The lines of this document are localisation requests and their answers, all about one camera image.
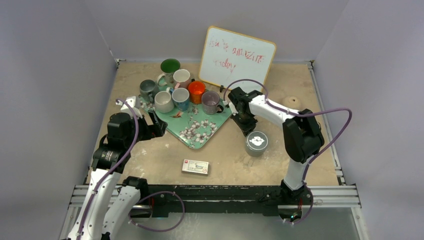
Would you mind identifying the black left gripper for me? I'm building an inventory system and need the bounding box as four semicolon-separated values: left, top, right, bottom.
124;109;166;148

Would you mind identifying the white speckled mug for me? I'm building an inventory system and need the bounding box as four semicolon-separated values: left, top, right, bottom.
154;91;175;114

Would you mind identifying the grey ribbed mug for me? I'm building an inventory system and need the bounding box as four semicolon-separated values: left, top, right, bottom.
245;131;269;157

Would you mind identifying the blue grey mug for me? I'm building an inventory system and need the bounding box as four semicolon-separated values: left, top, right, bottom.
139;79;160;103

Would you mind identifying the lilac mug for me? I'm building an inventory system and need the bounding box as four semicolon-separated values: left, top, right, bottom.
201;91;224;115

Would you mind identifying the orange mug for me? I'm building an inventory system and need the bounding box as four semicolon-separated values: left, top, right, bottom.
187;80;206;105

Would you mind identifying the pink faceted mug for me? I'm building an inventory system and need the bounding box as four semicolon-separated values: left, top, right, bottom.
172;69;192;89

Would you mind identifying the beige mug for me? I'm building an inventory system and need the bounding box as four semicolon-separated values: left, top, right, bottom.
282;96;302;110

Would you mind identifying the floral mug green inside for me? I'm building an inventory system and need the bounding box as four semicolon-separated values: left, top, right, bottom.
156;58;181;87

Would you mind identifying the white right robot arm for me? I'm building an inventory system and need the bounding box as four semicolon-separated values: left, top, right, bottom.
223;87;325;204

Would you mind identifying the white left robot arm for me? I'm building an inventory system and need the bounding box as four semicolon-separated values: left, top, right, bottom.
67;110;167;240

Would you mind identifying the green floral tray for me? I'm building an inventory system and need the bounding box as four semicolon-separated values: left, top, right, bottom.
138;85;230;149

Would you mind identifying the small white cardboard box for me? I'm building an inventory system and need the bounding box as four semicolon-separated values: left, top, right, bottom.
181;159;210;176

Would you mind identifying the yellow framed whiteboard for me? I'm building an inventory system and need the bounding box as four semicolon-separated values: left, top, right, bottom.
198;26;277;92

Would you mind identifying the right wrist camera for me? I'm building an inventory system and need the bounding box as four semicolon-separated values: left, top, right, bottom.
222;100;238;116

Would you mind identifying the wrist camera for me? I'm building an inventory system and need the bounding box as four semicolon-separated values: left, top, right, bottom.
115;96;143;119
222;100;238;116

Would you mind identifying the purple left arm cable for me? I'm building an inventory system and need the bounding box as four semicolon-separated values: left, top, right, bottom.
75;98;140;240

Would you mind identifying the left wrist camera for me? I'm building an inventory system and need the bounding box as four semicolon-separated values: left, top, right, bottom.
115;96;143;119

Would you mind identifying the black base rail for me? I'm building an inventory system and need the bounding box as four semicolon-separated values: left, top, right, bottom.
69;184;362;220

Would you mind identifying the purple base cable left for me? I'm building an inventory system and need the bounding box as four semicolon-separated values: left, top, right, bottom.
127;191;186;233

